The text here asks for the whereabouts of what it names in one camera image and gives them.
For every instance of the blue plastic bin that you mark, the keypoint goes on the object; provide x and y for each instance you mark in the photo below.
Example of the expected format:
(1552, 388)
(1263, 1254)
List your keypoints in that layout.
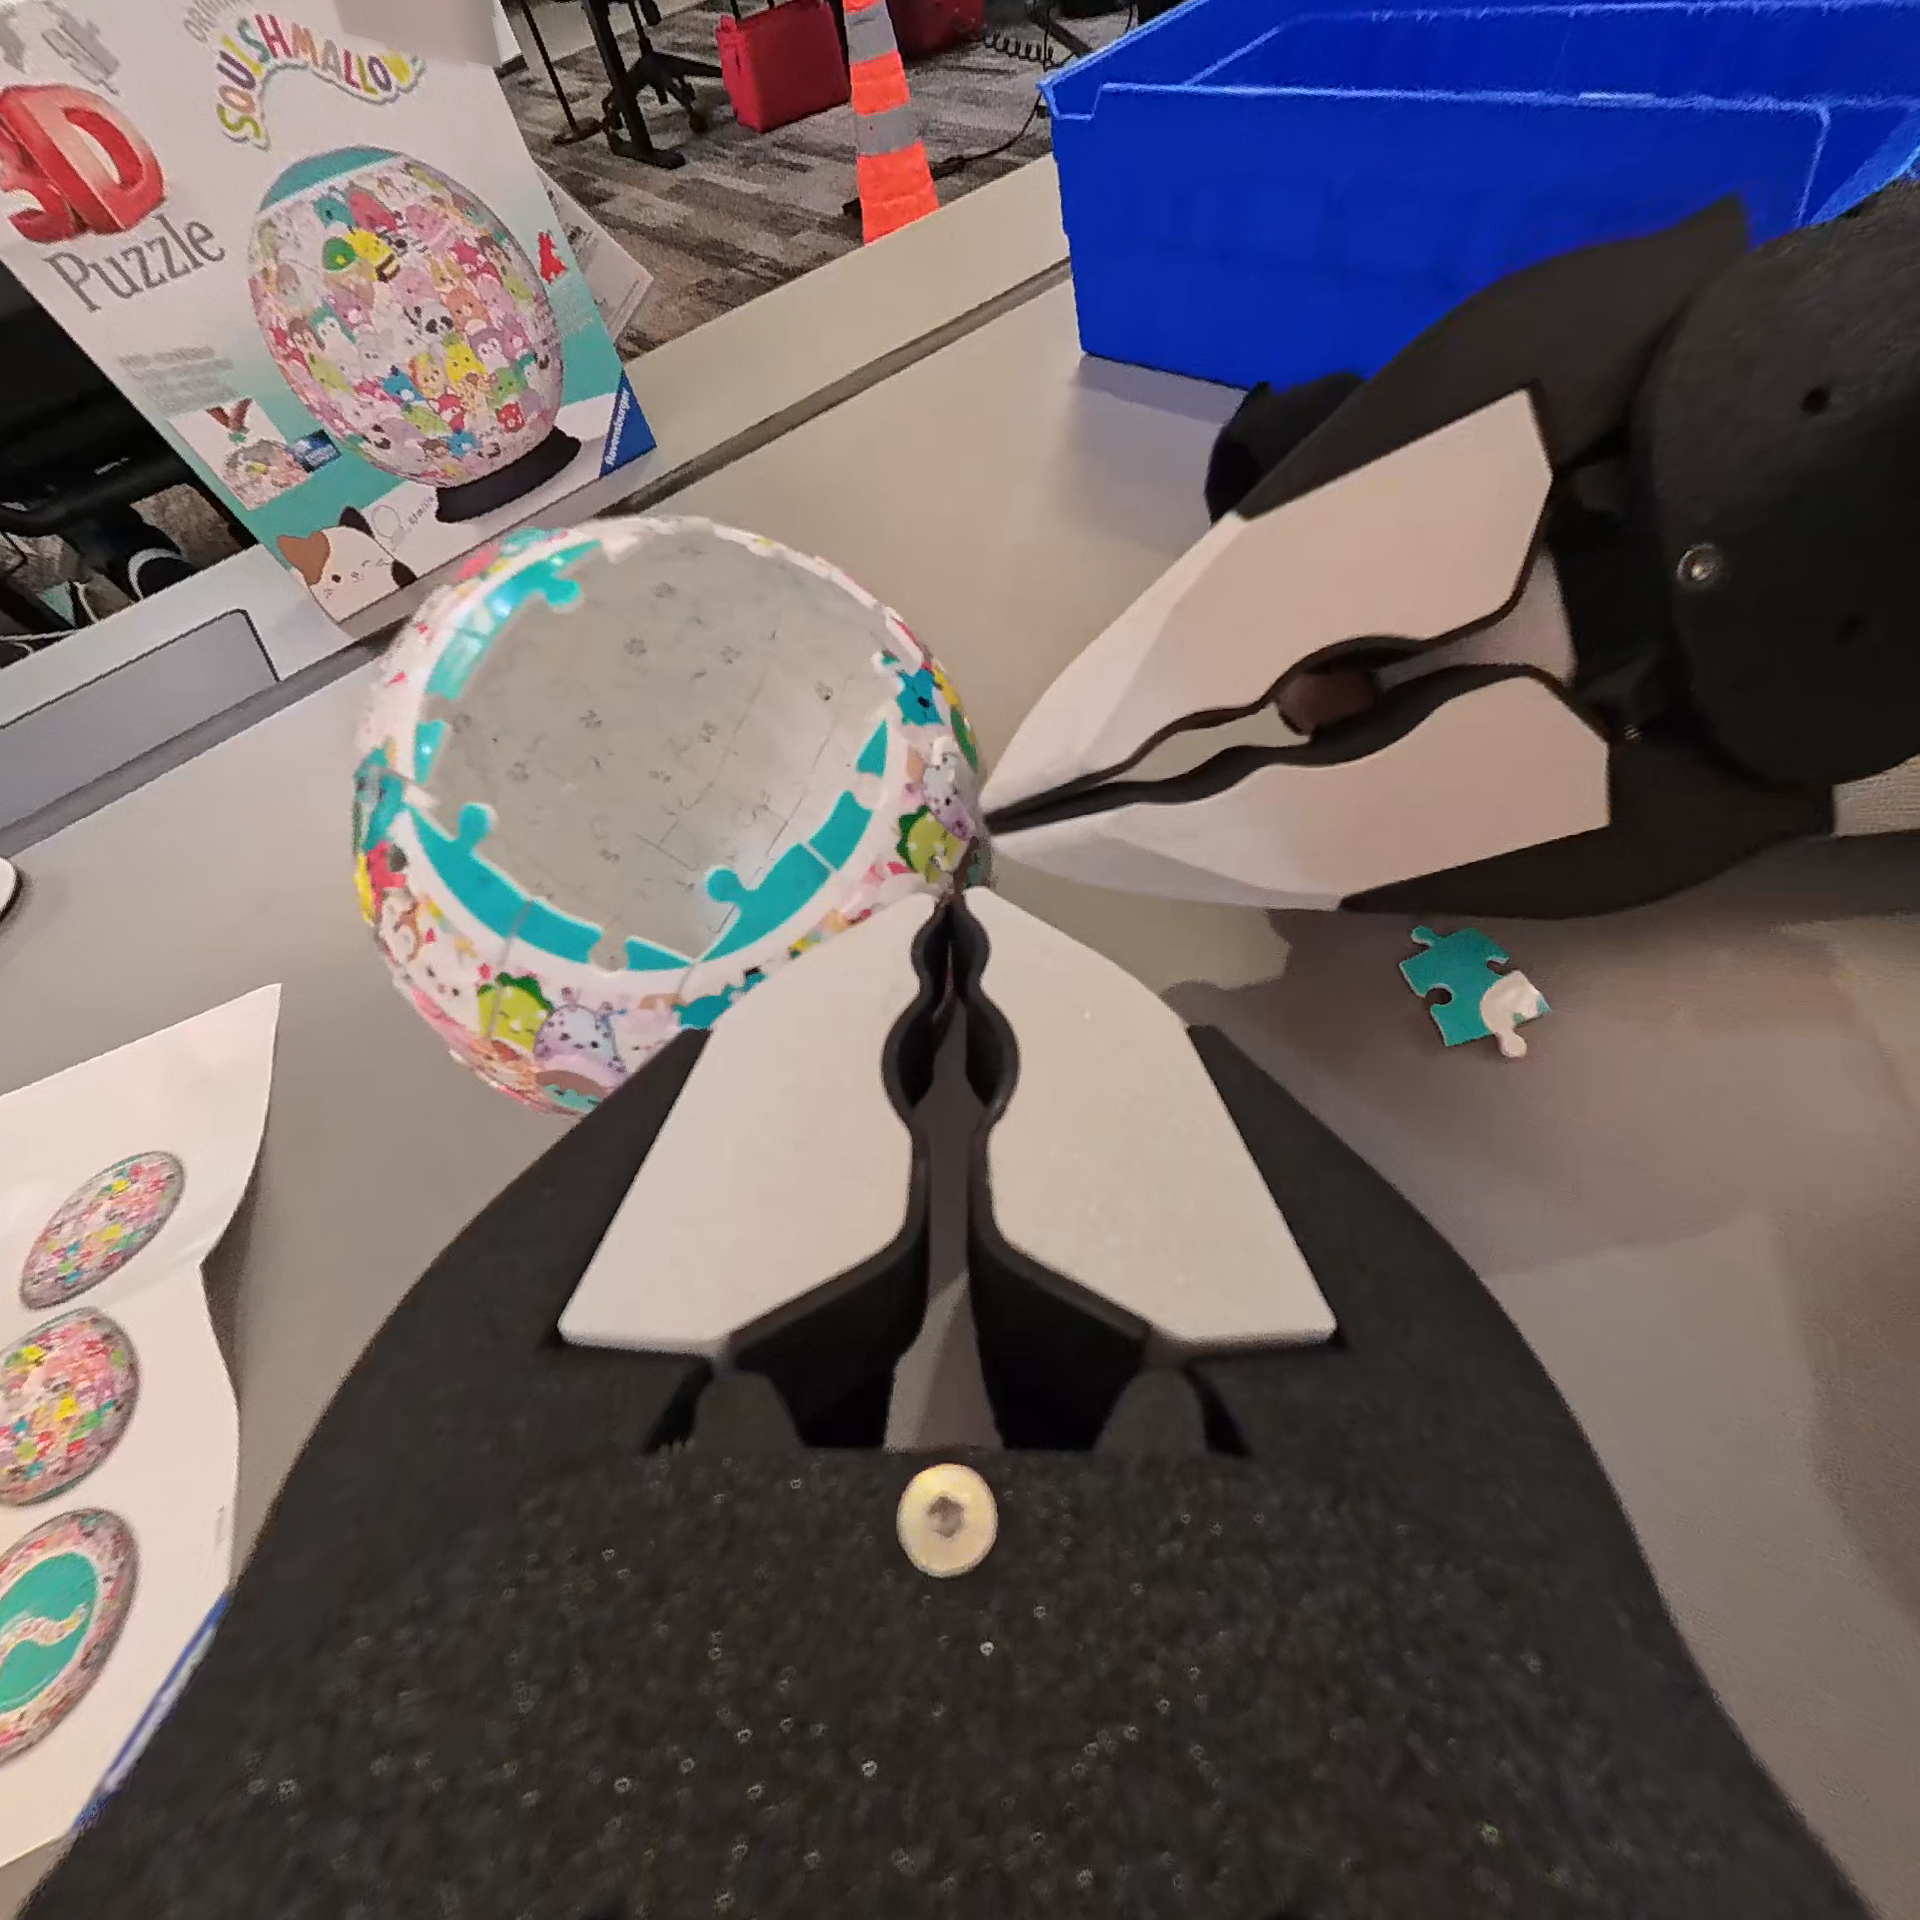
(1349, 226)

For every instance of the orange and grey traffic cone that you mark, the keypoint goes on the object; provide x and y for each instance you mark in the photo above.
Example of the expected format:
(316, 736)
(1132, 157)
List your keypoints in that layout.
(888, 136)

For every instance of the black office chair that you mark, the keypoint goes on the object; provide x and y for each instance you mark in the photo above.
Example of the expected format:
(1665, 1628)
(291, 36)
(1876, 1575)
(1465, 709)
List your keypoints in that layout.
(644, 83)

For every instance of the colourful puzzle ball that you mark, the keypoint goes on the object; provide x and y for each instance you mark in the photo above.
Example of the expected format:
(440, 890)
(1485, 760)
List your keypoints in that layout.
(628, 722)

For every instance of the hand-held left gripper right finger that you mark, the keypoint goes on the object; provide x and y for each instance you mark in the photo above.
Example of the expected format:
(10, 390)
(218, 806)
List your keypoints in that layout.
(1154, 1172)

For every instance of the red plastic bin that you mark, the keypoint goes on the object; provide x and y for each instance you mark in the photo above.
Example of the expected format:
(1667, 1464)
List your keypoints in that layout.
(779, 67)

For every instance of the puzzle ball box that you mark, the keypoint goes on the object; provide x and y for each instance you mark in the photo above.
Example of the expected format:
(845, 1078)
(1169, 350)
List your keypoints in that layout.
(225, 300)

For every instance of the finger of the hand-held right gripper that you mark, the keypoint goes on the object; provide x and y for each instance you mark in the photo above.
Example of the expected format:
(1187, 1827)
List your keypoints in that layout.
(1349, 571)
(1424, 797)

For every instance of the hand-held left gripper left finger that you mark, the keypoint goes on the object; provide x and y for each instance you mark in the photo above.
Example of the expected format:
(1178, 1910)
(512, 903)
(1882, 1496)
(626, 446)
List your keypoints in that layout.
(733, 1172)

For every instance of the teal puzzle piece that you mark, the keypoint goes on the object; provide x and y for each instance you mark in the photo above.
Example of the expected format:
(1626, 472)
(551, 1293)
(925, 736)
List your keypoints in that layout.
(1463, 974)

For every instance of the printed instruction sheet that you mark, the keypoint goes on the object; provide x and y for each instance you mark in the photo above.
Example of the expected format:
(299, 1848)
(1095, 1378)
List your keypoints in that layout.
(148, 1126)

